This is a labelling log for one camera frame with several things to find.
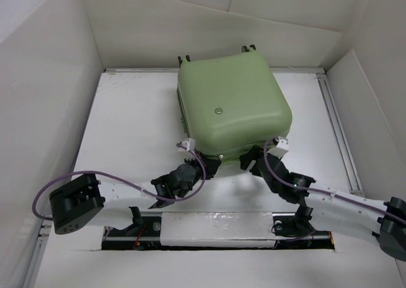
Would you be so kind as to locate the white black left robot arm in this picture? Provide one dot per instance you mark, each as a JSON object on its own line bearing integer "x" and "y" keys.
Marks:
{"x": 100, "y": 199}

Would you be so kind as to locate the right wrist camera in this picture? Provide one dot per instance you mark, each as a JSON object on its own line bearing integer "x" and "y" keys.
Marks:
{"x": 281, "y": 147}

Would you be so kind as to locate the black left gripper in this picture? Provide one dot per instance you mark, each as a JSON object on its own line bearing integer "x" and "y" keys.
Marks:
{"x": 211, "y": 164}

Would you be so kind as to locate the white foam block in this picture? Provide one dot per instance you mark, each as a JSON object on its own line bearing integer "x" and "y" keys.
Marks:
{"x": 235, "y": 230}

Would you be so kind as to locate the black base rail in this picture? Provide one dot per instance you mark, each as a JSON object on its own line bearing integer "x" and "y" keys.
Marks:
{"x": 147, "y": 237}

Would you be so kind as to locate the green hard-shell suitcase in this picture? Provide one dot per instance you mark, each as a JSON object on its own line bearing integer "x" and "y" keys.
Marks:
{"x": 230, "y": 104}

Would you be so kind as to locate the aluminium side rail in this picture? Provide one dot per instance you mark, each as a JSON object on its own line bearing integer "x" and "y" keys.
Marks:
{"x": 355, "y": 186}

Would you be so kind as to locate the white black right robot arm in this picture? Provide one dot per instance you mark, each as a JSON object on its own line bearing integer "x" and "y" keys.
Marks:
{"x": 324, "y": 209}

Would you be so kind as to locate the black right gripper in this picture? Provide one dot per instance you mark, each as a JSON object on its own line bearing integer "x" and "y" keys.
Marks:
{"x": 254, "y": 153}

